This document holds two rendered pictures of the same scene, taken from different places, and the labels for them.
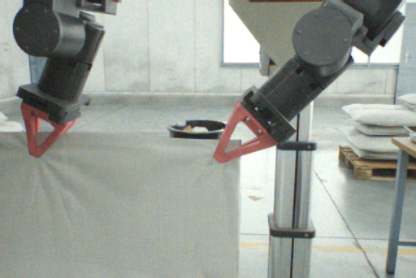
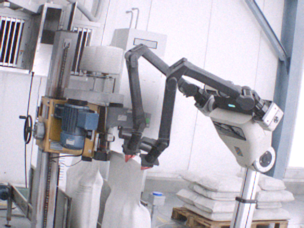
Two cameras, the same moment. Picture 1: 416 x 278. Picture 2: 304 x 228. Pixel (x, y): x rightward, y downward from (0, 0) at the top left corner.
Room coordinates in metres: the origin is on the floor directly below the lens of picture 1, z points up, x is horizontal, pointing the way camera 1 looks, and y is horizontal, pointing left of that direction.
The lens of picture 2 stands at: (-1.15, -2.65, 1.52)
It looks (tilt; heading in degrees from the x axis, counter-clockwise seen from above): 3 degrees down; 58
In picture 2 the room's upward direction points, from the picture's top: 9 degrees clockwise
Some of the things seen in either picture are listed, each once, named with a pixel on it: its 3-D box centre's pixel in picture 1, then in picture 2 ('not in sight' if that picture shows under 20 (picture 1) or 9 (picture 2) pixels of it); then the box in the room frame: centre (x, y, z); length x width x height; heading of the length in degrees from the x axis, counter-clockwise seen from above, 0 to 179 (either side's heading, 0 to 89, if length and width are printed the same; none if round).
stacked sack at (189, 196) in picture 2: not in sight; (207, 196); (2.98, 2.48, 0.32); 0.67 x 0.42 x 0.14; 179
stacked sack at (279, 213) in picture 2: not in sight; (263, 213); (3.57, 2.04, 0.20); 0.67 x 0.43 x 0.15; 175
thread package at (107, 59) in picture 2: not in sight; (107, 59); (0.36, 0.32, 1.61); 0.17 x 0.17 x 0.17
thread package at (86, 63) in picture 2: not in sight; (92, 58); (0.38, 0.58, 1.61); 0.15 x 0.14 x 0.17; 85
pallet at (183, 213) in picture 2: not in sight; (231, 219); (3.27, 2.27, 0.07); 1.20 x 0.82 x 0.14; 177
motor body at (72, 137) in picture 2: not in sight; (74, 126); (0.21, 0.33, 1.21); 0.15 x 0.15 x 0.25
